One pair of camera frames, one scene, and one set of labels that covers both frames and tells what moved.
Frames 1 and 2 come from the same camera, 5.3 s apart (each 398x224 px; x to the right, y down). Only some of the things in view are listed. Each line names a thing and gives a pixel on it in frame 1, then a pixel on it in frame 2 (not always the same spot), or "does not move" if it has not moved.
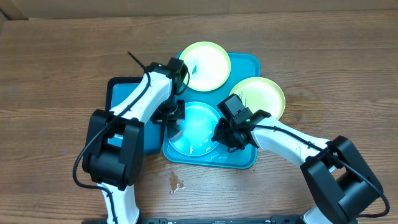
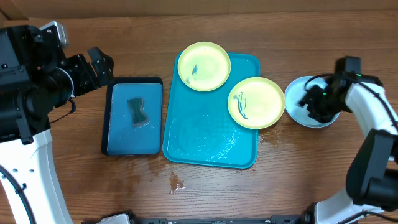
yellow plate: x=259 y=93 does not move
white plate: x=199 y=121 → x=295 y=93
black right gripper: x=222 y=131 → x=315 y=101
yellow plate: x=208 y=65 does not move
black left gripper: x=180 y=115 → x=106 y=73
